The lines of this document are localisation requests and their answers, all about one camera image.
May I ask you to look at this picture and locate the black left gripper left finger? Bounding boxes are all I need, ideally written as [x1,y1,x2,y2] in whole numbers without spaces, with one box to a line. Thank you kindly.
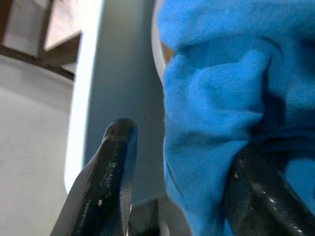
[50,118,138,236]

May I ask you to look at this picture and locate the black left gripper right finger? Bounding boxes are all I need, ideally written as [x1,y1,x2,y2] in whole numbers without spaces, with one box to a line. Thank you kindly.
[223,145,315,236]

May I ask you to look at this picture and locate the bright blue cloth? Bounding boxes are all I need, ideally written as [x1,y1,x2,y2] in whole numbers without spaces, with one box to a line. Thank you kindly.
[154,0,315,236]

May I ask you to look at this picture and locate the light blue folding table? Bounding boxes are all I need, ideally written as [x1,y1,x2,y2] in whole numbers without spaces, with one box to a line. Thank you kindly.
[63,0,166,205]

